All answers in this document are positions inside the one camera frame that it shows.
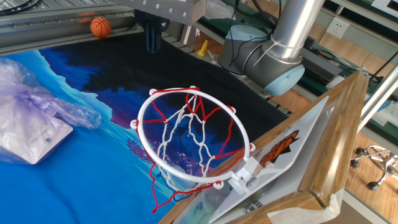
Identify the silver Schunk gripper body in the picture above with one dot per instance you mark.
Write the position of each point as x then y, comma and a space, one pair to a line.
168, 7

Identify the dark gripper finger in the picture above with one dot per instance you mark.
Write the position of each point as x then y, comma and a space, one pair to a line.
157, 34
148, 34

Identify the small orange basketball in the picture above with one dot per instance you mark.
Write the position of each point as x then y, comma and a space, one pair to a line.
100, 27

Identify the silver UR5 robot arm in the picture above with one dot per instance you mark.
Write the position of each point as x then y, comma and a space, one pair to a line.
292, 25

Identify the yellow plastic object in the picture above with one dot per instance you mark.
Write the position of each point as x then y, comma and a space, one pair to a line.
203, 49

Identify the clear plastic bag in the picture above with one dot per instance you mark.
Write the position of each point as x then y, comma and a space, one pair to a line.
220, 9

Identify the purple plastic bag with box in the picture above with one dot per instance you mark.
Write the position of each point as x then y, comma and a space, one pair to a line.
28, 124

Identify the white hoop with net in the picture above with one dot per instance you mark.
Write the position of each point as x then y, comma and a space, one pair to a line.
244, 175

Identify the blue landscape print cloth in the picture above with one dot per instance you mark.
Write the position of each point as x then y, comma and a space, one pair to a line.
77, 186

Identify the clear acrylic backboard plate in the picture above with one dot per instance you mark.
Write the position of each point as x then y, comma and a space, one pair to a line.
298, 149

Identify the beige masking tape strip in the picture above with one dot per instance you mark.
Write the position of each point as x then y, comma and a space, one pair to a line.
304, 211

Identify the chrome chair base with casters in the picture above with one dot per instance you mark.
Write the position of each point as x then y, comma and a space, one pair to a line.
372, 185

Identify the white wall power socket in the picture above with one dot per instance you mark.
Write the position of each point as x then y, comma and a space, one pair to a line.
337, 28

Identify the wooden picture frame stand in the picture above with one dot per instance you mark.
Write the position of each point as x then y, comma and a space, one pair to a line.
335, 140

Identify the aluminium frame post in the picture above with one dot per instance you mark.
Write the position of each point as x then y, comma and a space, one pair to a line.
377, 101

